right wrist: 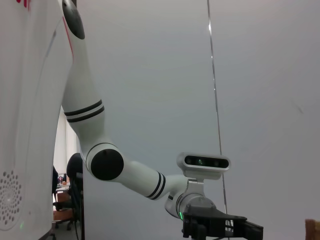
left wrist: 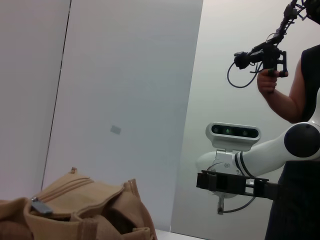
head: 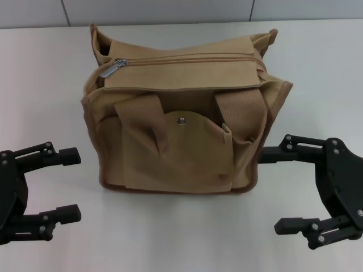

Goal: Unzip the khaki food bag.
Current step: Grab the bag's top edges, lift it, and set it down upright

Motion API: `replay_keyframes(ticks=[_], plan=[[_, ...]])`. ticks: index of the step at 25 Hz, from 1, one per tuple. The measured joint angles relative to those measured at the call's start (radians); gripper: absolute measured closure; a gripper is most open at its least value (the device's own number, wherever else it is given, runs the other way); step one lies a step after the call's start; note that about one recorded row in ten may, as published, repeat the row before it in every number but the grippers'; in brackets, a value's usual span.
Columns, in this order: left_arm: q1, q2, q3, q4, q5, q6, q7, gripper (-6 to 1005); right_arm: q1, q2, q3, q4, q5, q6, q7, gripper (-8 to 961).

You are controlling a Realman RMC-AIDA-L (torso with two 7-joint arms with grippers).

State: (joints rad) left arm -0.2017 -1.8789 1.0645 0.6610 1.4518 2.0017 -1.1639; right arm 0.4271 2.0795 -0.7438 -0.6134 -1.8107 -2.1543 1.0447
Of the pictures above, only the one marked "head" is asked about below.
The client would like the silver zipper pull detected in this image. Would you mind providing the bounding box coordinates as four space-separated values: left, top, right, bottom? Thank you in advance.
99 58 128 79

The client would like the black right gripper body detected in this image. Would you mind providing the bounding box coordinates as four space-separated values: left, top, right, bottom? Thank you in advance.
323 137 363 227

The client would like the khaki canvas food bag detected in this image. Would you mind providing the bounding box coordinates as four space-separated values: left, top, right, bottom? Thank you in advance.
80 22 293 202

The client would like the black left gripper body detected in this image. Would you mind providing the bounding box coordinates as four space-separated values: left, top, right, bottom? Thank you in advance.
0 150 31 228

